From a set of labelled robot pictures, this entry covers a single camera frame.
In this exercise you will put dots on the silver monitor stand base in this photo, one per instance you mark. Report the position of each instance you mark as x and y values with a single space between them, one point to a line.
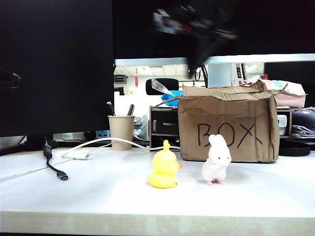
69 136
12 142

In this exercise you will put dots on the cardboard box marked BOX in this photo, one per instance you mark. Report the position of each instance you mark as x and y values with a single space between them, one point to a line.
226 113

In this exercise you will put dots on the black pen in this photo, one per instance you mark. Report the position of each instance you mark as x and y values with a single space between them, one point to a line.
130 110

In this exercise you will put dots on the black office chair headrest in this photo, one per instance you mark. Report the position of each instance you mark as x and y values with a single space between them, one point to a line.
169 86

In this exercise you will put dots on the pink plush rabbit doll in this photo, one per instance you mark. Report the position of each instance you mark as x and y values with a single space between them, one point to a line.
216 162

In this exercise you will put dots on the large black computer monitor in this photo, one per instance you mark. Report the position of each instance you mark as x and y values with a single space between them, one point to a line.
49 64

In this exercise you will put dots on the black wooden desk organizer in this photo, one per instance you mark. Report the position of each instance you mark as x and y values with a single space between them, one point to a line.
161 125

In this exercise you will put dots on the clear plastic wrap piece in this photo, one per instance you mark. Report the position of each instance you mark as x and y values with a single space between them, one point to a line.
158 86

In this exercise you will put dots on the black monitor with silver bezel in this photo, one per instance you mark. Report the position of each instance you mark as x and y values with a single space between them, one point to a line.
270 27

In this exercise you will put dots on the white desk gadget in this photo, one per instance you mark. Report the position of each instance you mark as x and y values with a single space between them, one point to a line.
141 129

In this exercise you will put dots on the black round flat object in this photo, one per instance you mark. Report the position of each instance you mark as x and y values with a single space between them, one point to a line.
294 149

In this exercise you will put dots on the silver tipped pen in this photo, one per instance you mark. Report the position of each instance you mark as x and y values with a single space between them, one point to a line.
111 109

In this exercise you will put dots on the pink tissue pack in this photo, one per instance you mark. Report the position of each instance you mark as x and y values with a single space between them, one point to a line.
292 94

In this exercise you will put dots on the white blue power strip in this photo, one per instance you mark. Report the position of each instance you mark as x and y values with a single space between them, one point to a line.
103 134

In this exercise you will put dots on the red hanging knot ornament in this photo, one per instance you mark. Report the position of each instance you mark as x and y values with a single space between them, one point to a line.
136 76

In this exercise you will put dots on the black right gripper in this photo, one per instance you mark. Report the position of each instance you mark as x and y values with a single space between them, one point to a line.
197 23

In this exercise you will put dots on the dark grey fabric item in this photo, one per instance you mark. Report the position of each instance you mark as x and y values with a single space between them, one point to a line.
304 116

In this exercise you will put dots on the blue plastic bag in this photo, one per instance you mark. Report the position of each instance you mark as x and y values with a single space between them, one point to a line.
176 94

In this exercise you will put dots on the yellow rubber duck doll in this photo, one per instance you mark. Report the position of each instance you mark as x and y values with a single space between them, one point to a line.
163 167

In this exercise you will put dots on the small white device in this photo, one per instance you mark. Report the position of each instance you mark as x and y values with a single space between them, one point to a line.
282 121

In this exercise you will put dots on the beige paper cup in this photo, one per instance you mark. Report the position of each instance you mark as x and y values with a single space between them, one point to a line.
121 132

